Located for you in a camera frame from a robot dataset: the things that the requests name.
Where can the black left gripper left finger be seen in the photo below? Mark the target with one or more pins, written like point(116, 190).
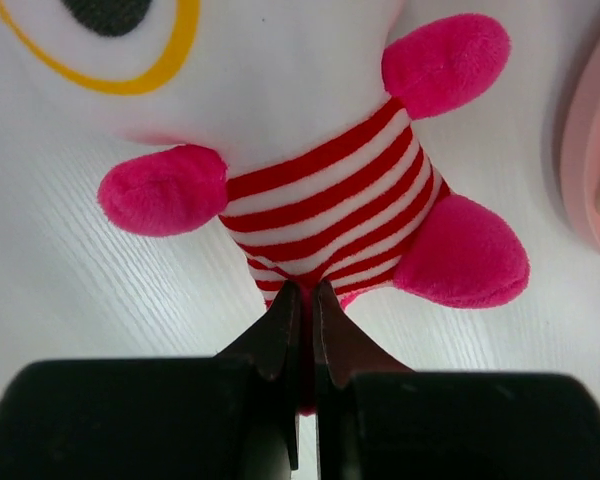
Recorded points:
point(229, 416)

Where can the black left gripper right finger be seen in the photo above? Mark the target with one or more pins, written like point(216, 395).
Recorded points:
point(378, 419)

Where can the white pink glasses plush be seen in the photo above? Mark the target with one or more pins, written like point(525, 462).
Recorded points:
point(292, 124)

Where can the pink three-tier shelf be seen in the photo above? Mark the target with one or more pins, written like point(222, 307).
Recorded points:
point(579, 151)

